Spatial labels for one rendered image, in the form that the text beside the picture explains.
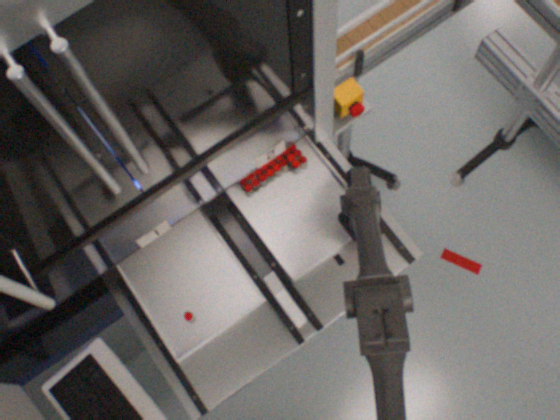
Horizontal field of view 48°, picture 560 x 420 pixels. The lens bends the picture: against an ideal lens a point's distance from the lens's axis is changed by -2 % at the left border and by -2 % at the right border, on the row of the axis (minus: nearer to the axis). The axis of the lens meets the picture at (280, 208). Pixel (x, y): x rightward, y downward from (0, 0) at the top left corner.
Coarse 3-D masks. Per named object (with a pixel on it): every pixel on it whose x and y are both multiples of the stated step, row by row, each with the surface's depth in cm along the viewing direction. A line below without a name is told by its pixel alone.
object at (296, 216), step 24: (312, 144) 168; (312, 168) 169; (240, 192) 168; (264, 192) 168; (288, 192) 167; (312, 192) 167; (336, 192) 167; (264, 216) 166; (288, 216) 165; (312, 216) 165; (336, 216) 164; (264, 240) 161; (288, 240) 163; (312, 240) 163; (336, 240) 163; (288, 264) 161; (312, 264) 158
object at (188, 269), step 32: (192, 224) 166; (160, 256) 164; (192, 256) 163; (224, 256) 163; (160, 288) 161; (192, 288) 161; (224, 288) 160; (256, 288) 157; (160, 320) 159; (224, 320) 158; (192, 352) 155
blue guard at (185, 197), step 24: (312, 96) 143; (288, 120) 146; (312, 120) 155; (240, 144) 141; (264, 144) 149; (288, 144) 158; (216, 168) 143; (240, 168) 152; (168, 192) 138; (192, 192) 146; (216, 192) 155; (144, 216) 140; (168, 216) 148; (96, 240) 135; (120, 240) 143; (72, 264) 137; (96, 264) 145; (48, 288) 140; (72, 288) 148; (0, 312) 134; (24, 312) 142; (0, 336) 144
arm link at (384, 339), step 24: (360, 288) 102; (384, 288) 101; (360, 312) 98; (384, 312) 98; (360, 336) 95; (384, 336) 95; (408, 336) 94; (384, 360) 95; (384, 384) 97; (384, 408) 99
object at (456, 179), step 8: (528, 120) 253; (520, 128) 250; (528, 128) 253; (496, 136) 249; (496, 144) 248; (504, 144) 248; (512, 144) 248; (480, 152) 250; (488, 152) 249; (472, 160) 250; (480, 160) 249; (464, 168) 251; (472, 168) 251; (456, 176) 255; (464, 176) 252; (456, 184) 257
